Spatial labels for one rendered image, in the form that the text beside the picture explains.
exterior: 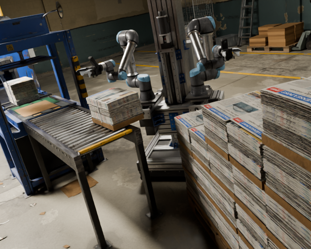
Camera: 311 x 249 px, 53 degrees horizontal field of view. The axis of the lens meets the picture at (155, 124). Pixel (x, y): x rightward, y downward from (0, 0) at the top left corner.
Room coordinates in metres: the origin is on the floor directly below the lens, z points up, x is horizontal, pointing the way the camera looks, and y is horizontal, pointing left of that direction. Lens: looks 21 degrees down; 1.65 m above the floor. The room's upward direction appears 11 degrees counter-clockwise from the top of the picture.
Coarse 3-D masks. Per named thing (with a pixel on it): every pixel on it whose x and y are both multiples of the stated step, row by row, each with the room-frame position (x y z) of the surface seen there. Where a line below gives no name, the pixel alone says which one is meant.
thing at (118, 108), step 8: (112, 96) 2.39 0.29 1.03; (120, 96) 2.33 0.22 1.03; (128, 96) 2.33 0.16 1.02; (136, 96) 2.37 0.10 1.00; (104, 104) 2.26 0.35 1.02; (112, 104) 2.24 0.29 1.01; (120, 104) 2.28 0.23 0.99; (128, 104) 2.31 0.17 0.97; (136, 104) 2.35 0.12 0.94; (104, 112) 2.29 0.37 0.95; (112, 112) 2.23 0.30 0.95; (120, 112) 2.27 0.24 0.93; (128, 112) 2.30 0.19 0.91; (136, 112) 2.34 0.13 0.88; (104, 120) 2.33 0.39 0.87; (112, 120) 2.22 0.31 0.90; (120, 120) 2.26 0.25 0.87
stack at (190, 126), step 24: (192, 120) 2.08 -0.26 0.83; (192, 144) 1.92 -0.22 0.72; (192, 168) 1.99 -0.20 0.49; (216, 168) 1.57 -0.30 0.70; (192, 192) 2.10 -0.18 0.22; (216, 192) 1.60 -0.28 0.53; (240, 192) 1.31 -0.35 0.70; (264, 192) 1.11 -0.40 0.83; (216, 216) 1.65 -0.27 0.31; (240, 216) 1.34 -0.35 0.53; (264, 216) 1.11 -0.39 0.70; (216, 240) 1.71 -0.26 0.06; (240, 240) 1.36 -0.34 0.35; (264, 240) 1.12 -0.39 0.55
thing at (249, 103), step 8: (240, 96) 1.70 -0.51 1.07; (248, 96) 1.67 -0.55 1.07; (256, 96) 1.65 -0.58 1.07; (208, 104) 1.66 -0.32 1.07; (216, 104) 1.64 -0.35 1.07; (224, 104) 1.62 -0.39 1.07; (232, 104) 1.60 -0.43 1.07; (240, 104) 1.57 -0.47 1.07; (248, 104) 1.55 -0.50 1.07; (256, 104) 1.53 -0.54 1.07; (216, 112) 1.52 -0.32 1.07; (224, 112) 1.50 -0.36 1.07; (232, 112) 1.48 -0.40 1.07; (240, 112) 1.46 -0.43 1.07; (248, 112) 1.44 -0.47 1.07; (224, 120) 1.40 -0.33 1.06
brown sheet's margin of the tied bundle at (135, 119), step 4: (136, 116) 2.34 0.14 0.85; (140, 116) 2.36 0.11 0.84; (128, 120) 2.29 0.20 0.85; (132, 120) 2.31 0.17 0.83; (136, 120) 2.33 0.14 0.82; (104, 124) 2.34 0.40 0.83; (108, 124) 2.28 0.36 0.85; (116, 124) 2.23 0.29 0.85; (120, 124) 2.25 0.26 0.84; (124, 124) 2.27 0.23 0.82; (128, 124) 2.29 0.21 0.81; (112, 128) 2.24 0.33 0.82; (116, 128) 2.23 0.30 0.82
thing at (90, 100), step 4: (112, 88) 2.64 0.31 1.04; (116, 88) 2.61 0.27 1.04; (120, 88) 2.58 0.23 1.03; (100, 92) 2.59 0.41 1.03; (104, 92) 2.56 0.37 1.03; (108, 92) 2.53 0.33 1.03; (92, 96) 2.51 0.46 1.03; (96, 96) 2.48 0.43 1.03; (100, 96) 2.46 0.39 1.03; (88, 100) 2.49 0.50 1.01; (92, 100) 2.43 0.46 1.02; (92, 104) 2.45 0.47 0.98; (92, 108) 2.48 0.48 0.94; (96, 108) 2.41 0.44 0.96; (92, 112) 2.50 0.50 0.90; (96, 112) 2.43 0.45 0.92; (92, 116) 2.52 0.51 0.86; (96, 116) 2.45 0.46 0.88
